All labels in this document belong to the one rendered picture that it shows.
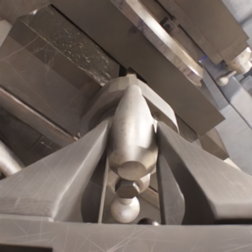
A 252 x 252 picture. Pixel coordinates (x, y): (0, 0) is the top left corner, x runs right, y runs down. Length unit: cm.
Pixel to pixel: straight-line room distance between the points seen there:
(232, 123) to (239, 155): 12
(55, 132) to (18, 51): 10
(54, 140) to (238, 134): 49
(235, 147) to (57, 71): 54
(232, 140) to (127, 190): 50
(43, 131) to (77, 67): 10
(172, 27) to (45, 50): 17
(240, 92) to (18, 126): 49
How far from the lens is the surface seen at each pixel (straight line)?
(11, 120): 30
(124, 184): 17
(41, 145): 31
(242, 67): 48
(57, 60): 24
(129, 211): 23
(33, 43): 24
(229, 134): 64
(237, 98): 60
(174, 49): 32
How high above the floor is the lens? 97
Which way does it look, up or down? 26 degrees down
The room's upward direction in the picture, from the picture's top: 49 degrees clockwise
